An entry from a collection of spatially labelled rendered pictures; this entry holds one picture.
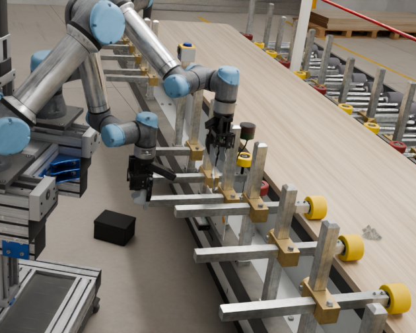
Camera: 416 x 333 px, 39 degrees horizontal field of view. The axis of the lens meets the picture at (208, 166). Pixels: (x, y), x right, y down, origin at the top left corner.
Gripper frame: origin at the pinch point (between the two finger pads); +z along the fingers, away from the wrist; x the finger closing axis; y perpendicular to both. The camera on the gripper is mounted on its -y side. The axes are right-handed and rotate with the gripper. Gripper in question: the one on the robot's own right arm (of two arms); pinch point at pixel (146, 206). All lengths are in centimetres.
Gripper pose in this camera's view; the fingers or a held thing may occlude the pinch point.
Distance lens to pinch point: 214.4
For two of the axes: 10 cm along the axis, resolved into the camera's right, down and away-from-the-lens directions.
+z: -1.1, 9.0, 4.2
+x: 2.7, 4.3, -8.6
